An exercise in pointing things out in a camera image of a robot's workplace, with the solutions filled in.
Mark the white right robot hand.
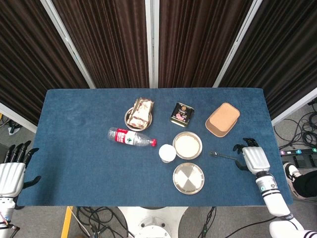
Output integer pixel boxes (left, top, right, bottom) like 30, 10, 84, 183
232, 137, 271, 175

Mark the brown rectangular tray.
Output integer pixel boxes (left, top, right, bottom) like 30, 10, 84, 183
205, 102, 241, 137

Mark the yellow floor tape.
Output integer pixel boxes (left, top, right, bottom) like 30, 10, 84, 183
60, 206, 74, 238

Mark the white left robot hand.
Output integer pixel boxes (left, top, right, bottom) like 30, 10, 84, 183
0, 140, 42, 198

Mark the empty metal plate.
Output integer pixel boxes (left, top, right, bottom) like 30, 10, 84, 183
172, 162, 205, 195

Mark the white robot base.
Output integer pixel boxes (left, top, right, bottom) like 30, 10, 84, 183
117, 206, 189, 238

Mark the black trouser leg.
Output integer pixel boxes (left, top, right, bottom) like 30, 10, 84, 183
293, 170, 317, 199

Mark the beige red snack packet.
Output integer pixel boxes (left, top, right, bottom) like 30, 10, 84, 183
126, 97, 155, 129

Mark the white black shoe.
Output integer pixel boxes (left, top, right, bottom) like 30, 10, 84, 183
282, 162, 303, 197

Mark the clear plastic bottle red label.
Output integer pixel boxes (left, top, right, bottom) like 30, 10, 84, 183
107, 127, 158, 148

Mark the dark brown curtain panel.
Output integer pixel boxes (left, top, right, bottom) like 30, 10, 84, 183
158, 0, 254, 89
0, 0, 90, 126
51, 0, 151, 89
218, 0, 317, 120

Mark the black tin can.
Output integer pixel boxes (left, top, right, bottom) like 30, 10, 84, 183
169, 102, 195, 128

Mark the black cable bundle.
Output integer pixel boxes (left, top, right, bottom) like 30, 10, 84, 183
197, 206, 216, 238
73, 206, 131, 238
273, 98, 317, 150

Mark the blue table cloth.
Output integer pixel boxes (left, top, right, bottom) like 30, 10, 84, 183
16, 88, 294, 207

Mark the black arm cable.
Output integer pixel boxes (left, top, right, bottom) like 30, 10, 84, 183
223, 217, 276, 238

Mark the white cup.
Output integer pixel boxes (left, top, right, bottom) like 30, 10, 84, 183
158, 144, 177, 164

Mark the metal bowl holding snack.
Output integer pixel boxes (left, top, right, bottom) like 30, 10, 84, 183
124, 107, 154, 131

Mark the metal bowl with powder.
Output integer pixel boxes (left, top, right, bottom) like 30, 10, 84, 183
172, 131, 203, 160

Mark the white partition frame post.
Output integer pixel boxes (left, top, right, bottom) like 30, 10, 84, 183
0, 102, 38, 134
40, 0, 96, 89
270, 87, 317, 126
145, 0, 159, 89
212, 0, 263, 88

